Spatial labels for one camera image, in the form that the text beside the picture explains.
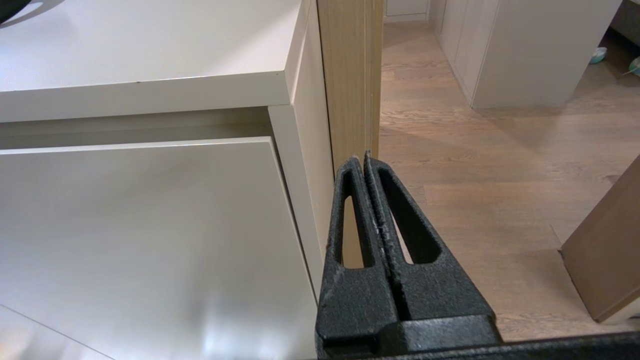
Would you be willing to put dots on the black folded umbrella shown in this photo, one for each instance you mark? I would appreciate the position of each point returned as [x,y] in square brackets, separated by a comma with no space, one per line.
[9,7]

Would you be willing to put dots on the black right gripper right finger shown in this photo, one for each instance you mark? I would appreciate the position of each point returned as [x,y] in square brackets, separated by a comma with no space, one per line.
[440,300]

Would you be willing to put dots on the white bed with grey base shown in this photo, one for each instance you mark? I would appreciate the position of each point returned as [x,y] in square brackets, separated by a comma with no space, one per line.
[631,22]

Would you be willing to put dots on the pale teal slipper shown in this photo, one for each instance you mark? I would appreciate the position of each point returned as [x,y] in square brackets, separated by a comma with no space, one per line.
[598,55]
[635,66]

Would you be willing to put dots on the white cabinet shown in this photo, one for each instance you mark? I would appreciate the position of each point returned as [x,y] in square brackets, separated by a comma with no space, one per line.
[150,225]

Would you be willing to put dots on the white wardrobe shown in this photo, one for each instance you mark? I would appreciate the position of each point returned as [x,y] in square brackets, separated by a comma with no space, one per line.
[525,50]

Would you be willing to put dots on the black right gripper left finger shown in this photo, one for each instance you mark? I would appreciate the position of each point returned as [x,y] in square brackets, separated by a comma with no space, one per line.
[355,300]

